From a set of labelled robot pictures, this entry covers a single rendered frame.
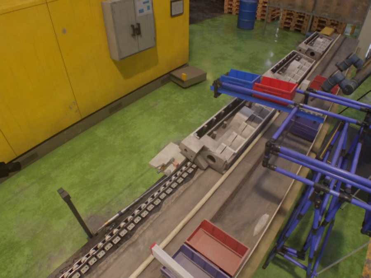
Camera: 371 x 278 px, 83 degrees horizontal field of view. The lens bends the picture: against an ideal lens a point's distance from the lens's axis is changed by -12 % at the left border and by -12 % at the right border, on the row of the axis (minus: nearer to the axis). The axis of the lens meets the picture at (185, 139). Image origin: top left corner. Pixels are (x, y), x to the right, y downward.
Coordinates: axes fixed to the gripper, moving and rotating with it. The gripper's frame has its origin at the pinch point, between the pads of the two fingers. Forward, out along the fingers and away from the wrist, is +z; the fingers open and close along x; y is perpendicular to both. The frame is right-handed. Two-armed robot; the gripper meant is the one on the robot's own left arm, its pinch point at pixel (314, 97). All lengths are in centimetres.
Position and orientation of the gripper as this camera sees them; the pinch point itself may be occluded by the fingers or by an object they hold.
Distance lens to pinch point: 277.4
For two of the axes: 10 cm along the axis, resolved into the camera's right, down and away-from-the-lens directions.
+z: -2.7, 4.7, 8.4
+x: -6.9, 5.1, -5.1
